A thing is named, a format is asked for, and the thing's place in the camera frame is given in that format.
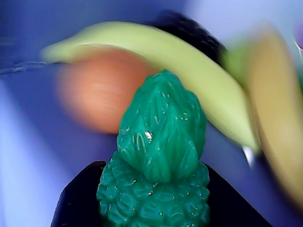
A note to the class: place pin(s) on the green plastic toy vegetable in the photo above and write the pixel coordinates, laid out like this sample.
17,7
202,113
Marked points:
161,146

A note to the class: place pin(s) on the blue wooden toy kitchen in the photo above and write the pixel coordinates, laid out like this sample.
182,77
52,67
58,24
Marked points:
35,118

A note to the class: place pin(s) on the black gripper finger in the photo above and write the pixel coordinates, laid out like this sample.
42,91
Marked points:
232,208
78,201

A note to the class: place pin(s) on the green toy pear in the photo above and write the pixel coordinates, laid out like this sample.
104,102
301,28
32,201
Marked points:
234,65

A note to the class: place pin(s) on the orange toy fruit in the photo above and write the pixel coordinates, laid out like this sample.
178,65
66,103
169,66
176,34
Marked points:
99,94

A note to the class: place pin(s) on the small yellow toy banana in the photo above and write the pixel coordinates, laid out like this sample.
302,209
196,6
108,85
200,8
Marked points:
189,78

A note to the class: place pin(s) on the dark toy eggplant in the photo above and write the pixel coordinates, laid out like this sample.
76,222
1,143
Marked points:
191,33

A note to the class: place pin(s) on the large yellow toy banana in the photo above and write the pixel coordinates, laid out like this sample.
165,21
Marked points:
272,106

